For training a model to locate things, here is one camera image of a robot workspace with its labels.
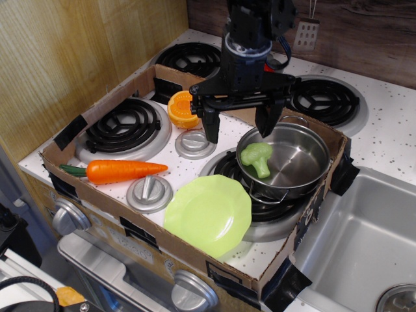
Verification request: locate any stove burner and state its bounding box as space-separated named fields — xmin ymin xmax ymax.
xmin=151 ymin=42 xmax=221 ymax=78
xmin=75 ymin=97 xmax=172 ymax=164
xmin=200 ymin=148 xmax=311 ymax=242
xmin=287 ymin=75 xmax=369 ymax=137

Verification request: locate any silver oven door handle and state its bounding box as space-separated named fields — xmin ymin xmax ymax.
xmin=57 ymin=232 xmax=137 ymax=302

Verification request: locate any back right stove burner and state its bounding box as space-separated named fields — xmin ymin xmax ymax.
xmin=287 ymin=75 xmax=369 ymax=137

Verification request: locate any front right stove burner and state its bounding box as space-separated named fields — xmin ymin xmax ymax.
xmin=200 ymin=148 xmax=311 ymax=242

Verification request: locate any hanging silver slotted spatula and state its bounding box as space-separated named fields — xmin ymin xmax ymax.
xmin=292 ymin=0 xmax=320 ymax=52

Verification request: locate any stainless steel pot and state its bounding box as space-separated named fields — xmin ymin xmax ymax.
xmin=236 ymin=116 xmax=330 ymax=204

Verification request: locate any light green plastic plate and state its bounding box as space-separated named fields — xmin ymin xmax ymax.
xmin=163 ymin=175 xmax=252 ymax=259

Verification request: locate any brown cardboard fence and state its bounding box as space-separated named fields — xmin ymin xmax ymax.
xmin=41 ymin=65 xmax=358 ymax=311

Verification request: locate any silver left oven knob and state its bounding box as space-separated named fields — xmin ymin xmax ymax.
xmin=52 ymin=198 xmax=92 ymax=236

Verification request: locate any silver right oven knob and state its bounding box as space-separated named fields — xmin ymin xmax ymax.
xmin=171 ymin=270 xmax=219 ymax=312

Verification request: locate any yellow sponge piece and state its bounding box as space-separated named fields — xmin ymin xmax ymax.
xmin=55 ymin=286 xmax=85 ymax=307

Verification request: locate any front left stove burner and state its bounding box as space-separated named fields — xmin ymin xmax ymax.
xmin=75 ymin=97 xmax=172 ymax=164

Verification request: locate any orange toy half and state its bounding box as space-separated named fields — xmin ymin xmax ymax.
xmin=168 ymin=91 xmax=200 ymax=129

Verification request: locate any black cable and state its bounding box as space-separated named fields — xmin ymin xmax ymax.
xmin=0 ymin=276 xmax=61 ymax=312

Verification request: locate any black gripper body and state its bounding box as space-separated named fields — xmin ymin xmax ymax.
xmin=189 ymin=48 xmax=296 ymax=117

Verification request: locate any orange toy carrot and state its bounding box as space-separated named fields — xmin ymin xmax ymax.
xmin=59 ymin=160 xmax=168 ymax=185

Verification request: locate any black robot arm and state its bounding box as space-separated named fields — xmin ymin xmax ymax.
xmin=189 ymin=1 xmax=298 ymax=143

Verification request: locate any silver middle stove knob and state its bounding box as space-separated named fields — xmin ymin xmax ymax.
xmin=175 ymin=129 xmax=216 ymax=160

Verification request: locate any silver stove knob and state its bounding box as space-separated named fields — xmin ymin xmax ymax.
xmin=175 ymin=129 xmax=216 ymax=160
xmin=126 ymin=175 xmax=173 ymax=214

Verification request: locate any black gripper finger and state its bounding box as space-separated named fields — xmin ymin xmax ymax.
xmin=255 ymin=100 xmax=285 ymax=137
xmin=202 ymin=109 xmax=220 ymax=144

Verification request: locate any silver oven knob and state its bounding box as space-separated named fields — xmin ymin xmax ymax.
xmin=52 ymin=198 xmax=92 ymax=236
xmin=171 ymin=270 xmax=219 ymax=312

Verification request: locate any silver sink drain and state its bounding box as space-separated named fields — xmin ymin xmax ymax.
xmin=374 ymin=283 xmax=415 ymax=312

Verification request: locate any back left stove burner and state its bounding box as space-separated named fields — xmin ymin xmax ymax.
xmin=151 ymin=42 xmax=221 ymax=78

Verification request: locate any grey toy sink basin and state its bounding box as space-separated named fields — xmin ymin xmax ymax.
xmin=291 ymin=168 xmax=415 ymax=311

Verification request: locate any green toy broccoli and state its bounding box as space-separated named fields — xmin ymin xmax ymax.
xmin=240 ymin=142 xmax=273 ymax=179

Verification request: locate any silver front stove knob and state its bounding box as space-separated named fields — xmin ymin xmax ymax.
xmin=126 ymin=175 xmax=173 ymax=214

